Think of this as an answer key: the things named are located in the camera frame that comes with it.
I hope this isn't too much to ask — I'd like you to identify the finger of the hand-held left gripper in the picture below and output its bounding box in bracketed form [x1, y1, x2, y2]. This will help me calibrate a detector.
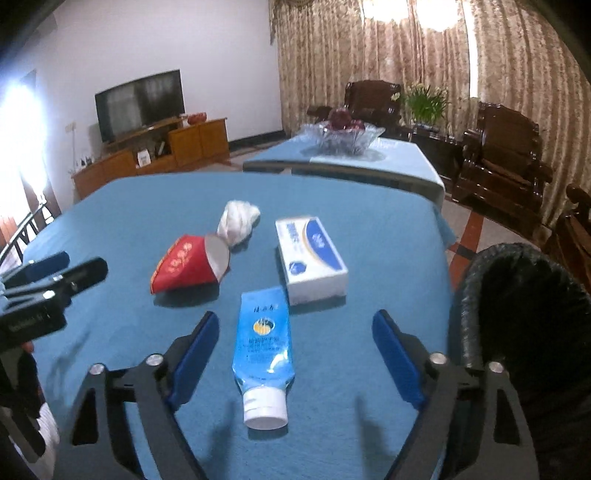
[4, 257, 110, 303]
[0, 251, 71, 288]

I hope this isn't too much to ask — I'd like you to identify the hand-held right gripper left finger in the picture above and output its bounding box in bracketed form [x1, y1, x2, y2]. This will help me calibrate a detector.
[54, 310, 221, 480]

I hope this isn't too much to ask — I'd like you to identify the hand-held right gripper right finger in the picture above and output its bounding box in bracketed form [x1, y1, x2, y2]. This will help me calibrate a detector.
[372, 309, 541, 480]

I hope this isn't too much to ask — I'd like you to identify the blue squeeze tube white cap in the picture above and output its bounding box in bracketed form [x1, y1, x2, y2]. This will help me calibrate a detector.
[231, 286, 296, 430]

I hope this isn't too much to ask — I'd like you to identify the trash bin with black bag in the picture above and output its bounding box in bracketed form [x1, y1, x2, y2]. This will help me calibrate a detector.
[455, 242, 591, 480]

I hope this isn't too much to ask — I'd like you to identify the red paper cup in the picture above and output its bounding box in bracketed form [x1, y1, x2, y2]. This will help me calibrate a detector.
[150, 233, 232, 295]

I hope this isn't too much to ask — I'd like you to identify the person's white pants leg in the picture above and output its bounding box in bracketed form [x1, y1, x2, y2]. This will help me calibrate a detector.
[32, 401, 62, 459]

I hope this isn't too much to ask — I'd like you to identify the blue tablecloth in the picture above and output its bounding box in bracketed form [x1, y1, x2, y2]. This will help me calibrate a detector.
[21, 172, 457, 480]

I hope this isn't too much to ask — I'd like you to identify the white and blue carton box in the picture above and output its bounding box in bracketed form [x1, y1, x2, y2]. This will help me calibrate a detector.
[274, 215, 350, 306]

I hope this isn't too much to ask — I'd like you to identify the crumpled white tissue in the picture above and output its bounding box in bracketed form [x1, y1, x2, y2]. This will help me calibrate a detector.
[217, 200, 262, 246]

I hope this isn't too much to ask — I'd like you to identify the wooden television cabinet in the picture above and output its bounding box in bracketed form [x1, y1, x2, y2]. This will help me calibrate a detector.
[71, 116, 232, 202]

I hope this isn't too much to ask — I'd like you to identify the flat screen television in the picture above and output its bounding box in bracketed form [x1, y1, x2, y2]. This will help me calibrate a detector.
[95, 69, 186, 145]

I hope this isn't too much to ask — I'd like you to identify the light blue table cloth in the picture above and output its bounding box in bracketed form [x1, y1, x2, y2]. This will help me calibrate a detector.
[242, 135, 446, 204]

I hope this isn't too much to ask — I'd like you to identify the coffee table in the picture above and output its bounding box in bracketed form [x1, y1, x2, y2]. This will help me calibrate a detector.
[242, 159, 441, 204]

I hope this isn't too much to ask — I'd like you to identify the dark wooden side table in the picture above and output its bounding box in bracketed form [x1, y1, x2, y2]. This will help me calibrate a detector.
[406, 126, 465, 186]

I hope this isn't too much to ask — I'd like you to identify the dark wooden sofa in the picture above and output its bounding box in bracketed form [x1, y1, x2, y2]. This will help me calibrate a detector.
[542, 182, 591, 296]

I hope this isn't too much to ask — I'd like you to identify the dark wooden armchair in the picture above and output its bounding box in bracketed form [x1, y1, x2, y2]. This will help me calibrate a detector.
[451, 102, 555, 232]
[307, 79, 402, 136]

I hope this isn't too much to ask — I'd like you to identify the glass fruit bowl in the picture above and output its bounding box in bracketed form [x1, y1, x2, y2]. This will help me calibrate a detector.
[300, 121, 387, 156]

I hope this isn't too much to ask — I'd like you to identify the potted narcissus plant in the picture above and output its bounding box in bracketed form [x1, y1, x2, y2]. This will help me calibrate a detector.
[392, 83, 451, 126]

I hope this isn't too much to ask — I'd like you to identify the floral beige curtain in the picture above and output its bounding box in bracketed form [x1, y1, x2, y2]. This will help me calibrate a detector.
[270, 0, 591, 261]

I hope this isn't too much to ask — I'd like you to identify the black metal frame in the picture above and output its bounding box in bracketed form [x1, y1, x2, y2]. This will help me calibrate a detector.
[0, 202, 52, 274]

